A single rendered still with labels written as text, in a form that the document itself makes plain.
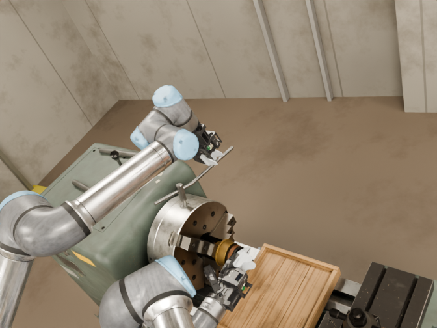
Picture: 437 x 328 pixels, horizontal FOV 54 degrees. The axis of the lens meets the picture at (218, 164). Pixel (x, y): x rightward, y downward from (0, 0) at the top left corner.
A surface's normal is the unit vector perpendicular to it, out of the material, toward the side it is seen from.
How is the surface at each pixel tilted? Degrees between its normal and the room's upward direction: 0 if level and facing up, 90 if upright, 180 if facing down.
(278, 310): 0
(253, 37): 90
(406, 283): 0
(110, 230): 0
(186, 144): 90
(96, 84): 90
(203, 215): 90
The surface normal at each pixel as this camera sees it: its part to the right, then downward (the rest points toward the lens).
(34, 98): 0.83, 0.07
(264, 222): -0.33, -0.72
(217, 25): -0.44, 0.69
